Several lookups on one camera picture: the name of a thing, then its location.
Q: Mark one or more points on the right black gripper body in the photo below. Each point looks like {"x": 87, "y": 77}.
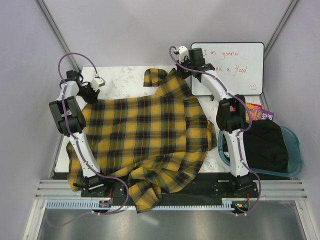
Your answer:
{"x": 183, "y": 73}

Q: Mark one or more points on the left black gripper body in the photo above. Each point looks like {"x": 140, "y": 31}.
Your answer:
{"x": 88, "y": 93}

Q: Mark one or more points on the yellow plaid flannel shirt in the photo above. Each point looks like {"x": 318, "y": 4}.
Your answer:
{"x": 159, "y": 141}

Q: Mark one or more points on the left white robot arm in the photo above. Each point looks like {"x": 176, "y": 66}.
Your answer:
{"x": 70, "y": 121}

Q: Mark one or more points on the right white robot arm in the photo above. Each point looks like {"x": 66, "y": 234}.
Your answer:
{"x": 231, "y": 112}

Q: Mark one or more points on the white dry-erase board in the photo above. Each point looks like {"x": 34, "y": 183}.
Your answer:
{"x": 239, "y": 65}

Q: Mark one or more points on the black shirt in bin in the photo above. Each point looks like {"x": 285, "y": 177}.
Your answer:
{"x": 259, "y": 145}

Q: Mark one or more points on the teal plastic bin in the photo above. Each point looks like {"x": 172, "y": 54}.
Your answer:
{"x": 295, "y": 162}

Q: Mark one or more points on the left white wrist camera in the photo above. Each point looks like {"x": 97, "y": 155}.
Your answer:
{"x": 97, "y": 83}

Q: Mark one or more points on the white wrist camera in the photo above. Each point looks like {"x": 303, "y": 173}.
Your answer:
{"x": 97, "y": 83}
{"x": 182, "y": 52}

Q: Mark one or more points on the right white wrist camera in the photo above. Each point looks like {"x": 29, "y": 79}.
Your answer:
{"x": 182, "y": 52}

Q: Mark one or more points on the aluminium frame rails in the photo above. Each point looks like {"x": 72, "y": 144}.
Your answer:
{"x": 271, "y": 190}

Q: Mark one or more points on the white slotted cable duct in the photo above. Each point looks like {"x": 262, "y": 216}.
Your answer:
{"x": 99, "y": 205}

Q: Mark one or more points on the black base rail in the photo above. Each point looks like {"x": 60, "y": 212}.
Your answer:
{"x": 216, "y": 186}

